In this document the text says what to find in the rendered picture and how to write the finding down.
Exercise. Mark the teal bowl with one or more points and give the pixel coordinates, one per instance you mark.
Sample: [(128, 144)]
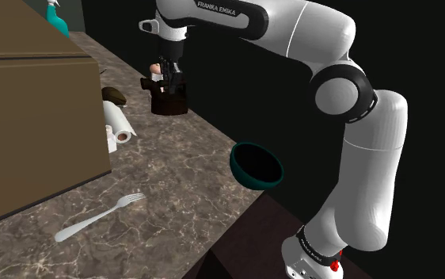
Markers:
[(257, 166)]

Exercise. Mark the dark brown pot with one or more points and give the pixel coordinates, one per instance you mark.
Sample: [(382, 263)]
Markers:
[(168, 104)]

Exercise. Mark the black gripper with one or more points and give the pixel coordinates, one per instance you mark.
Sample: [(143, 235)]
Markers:
[(170, 50)]

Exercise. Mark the brown cabinet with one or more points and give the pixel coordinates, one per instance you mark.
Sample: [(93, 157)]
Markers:
[(33, 123)]

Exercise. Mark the teal spray bottle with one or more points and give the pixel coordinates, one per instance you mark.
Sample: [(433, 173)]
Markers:
[(58, 21)]

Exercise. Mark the white paper towel roll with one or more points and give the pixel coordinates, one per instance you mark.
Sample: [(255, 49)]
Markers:
[(115, 118)]

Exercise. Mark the dark olive rounded object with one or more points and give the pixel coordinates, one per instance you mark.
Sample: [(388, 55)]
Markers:
[(113, 95)]

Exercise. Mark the small white cylinder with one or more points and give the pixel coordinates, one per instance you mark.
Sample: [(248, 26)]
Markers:
[(110, 141)]

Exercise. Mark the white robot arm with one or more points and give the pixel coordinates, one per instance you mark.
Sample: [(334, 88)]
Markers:
[(365, 162)]

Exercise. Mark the pale pink round-headed object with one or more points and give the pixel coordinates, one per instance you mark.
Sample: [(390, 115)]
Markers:
[(154, 69)]

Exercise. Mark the silver fork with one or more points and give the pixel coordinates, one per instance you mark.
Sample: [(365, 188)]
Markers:
[(91, 220)]

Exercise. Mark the dark robot stand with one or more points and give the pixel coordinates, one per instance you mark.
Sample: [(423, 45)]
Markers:
[(253, 239)]

